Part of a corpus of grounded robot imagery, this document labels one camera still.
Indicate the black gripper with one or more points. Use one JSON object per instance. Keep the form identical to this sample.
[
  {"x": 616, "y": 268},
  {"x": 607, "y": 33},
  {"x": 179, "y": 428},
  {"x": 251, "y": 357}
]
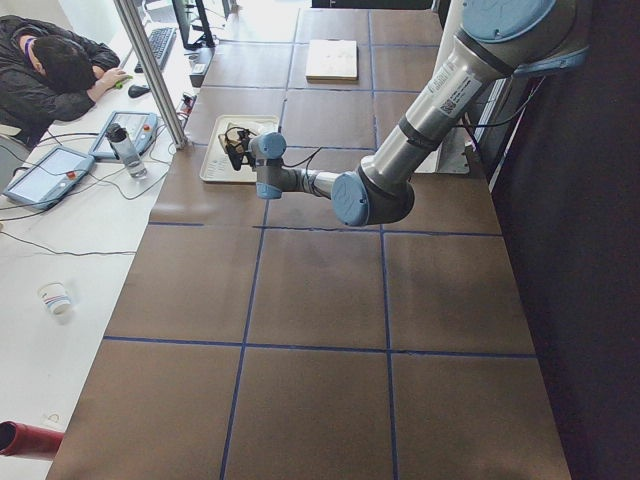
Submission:
[{"x": 235, "y": 151}]

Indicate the brown bread slice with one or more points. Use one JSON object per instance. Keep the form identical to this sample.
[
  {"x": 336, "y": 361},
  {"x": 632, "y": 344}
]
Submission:
[{"x": 235, "y": 132}]

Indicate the white round plate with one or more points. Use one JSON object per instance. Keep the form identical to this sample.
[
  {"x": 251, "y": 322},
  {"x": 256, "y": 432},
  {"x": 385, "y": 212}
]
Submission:
[{"x": 250, "y": 124}]

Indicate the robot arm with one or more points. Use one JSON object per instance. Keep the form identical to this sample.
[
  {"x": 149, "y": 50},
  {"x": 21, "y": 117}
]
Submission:
[{"x": 494, "y": 40}]

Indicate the cream bear serving tray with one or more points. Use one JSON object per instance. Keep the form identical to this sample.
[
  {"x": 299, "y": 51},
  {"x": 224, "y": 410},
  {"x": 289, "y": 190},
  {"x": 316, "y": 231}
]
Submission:
[{"x": 216, "y": 166}]

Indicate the far teach pendant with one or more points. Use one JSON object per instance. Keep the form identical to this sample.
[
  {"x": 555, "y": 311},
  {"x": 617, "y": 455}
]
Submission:
[{"x": 141, "y": 128}]

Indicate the teach pendant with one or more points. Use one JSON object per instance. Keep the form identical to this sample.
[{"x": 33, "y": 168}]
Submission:
[
  {"x": 50, "y": 179},
  {"x": 141, "y": 128}
]

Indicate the black computer mouse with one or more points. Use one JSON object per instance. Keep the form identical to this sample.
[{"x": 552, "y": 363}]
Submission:
[{"x": 136, "y": 91}]

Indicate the clear water bottle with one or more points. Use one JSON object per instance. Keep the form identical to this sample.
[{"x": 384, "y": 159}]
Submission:
[{"x": 124, "y": 150}]

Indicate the wooden cutting board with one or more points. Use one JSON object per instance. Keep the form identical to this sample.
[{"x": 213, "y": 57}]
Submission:
[{"x": 329, "y": 59}]

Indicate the black keyboard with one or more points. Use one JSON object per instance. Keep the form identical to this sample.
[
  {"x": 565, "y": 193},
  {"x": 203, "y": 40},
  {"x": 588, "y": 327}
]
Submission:
[{"x": 161, "y": 41}]

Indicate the near teach pendant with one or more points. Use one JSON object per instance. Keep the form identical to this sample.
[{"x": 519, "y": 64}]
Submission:
[{"x": 50, "y": 179}]

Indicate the person in black jacket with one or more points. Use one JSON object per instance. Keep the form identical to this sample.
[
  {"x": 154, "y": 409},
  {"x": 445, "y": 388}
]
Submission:
[{"x": 50, "y": 74}]

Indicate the paper cup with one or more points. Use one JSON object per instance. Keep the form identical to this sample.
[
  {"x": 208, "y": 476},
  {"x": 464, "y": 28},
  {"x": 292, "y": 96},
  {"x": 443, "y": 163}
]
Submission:
[{"x": 55, "y": 298}]

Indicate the red cylinder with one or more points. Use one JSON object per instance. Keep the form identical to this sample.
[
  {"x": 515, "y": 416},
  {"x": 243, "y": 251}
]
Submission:
[{"x": 27, "y": 441}]

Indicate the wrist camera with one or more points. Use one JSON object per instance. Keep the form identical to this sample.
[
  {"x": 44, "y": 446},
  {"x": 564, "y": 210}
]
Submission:
[{"x": 231, "y": 154}]

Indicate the aluminium frame post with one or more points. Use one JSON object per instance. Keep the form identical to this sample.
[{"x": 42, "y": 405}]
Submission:
[{"x": 136, "y": 33}]

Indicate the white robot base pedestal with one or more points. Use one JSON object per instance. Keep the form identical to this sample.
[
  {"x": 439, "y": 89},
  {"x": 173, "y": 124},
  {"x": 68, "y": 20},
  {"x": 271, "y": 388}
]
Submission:
[{"x": 449, "y": 158}]

